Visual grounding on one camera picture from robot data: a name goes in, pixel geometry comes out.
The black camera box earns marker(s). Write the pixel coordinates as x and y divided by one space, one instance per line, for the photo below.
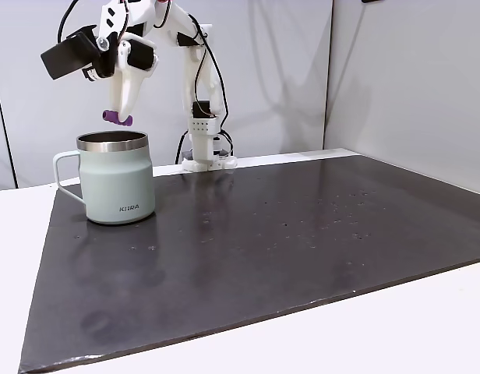
68 58

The black table mat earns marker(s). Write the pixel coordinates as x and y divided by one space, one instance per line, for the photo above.
263 253

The pale green steel mug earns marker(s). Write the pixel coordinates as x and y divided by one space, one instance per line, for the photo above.
119 183

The purple pen grip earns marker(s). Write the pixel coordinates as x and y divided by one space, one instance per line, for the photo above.
111 116

